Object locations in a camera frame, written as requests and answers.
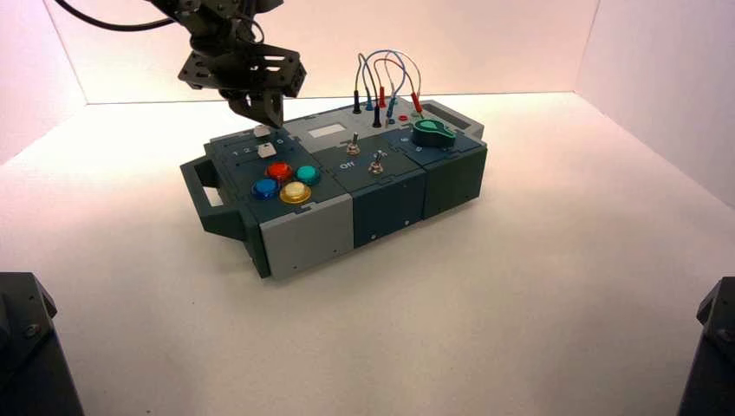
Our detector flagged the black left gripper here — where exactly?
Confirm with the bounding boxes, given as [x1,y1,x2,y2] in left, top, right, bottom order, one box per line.
[178,44,307,128]

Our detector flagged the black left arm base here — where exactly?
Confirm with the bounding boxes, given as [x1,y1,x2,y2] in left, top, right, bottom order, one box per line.
[0,271,86,416]

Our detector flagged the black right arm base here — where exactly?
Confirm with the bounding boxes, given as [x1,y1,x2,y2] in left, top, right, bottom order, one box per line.
[677,276,735,416]

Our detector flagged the red round push button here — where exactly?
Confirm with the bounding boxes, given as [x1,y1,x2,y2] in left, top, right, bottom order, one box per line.
[265,162,295,184]

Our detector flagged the white display window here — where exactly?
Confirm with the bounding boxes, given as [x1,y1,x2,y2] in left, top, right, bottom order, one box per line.
[308,123,347,140]

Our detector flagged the blue round push button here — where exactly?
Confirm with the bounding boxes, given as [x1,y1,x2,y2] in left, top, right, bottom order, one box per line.
[251,178,282,201]

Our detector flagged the yellow round push button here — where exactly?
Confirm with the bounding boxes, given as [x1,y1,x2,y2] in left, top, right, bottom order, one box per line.
[279,181,313,206]

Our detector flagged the grey and teal control box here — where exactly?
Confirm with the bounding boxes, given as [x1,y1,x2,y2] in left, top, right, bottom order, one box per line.
[179,97,489,282]

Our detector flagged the green rotary knob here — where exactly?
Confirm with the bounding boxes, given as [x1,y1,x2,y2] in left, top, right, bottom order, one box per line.
[412,119,457,149]

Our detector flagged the black plug jumper cable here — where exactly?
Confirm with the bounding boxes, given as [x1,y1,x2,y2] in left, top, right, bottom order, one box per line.
[351,52,384,129]

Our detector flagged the blue plug jumper cable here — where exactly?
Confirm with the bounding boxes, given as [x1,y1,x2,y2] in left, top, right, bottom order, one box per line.
[364,49,413,119]

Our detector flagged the red plug jumper cable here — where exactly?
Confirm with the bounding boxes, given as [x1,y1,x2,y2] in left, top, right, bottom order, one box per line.
[373,55,425,114]

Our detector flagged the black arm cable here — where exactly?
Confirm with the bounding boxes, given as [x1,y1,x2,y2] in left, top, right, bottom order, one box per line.
[54,0,176,33]

